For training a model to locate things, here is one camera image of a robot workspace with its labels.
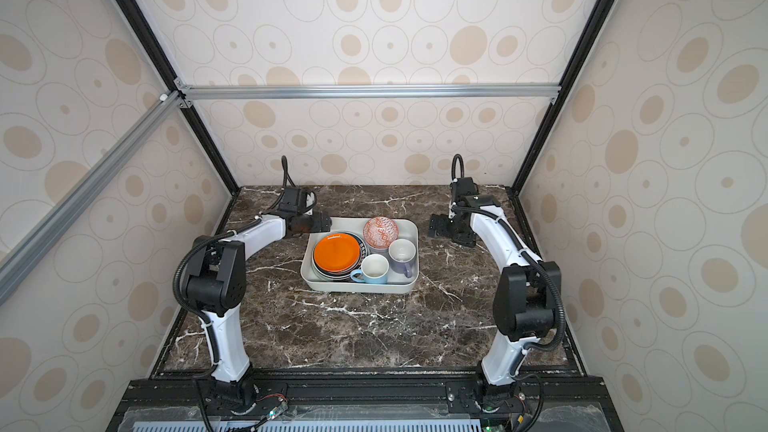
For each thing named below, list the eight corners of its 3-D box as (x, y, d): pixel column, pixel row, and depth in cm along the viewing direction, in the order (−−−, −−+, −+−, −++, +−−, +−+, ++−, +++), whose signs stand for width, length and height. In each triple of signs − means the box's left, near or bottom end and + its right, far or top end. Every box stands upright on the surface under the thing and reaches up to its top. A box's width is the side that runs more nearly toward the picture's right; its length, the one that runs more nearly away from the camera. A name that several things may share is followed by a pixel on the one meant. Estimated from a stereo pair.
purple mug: (388, 280, 94) (388, 270, 89) (388, 249, 102) (388, 238, 97) (416, 280, 94) (417, 270, 89) (414, 249, 102) (415, 238, 97)
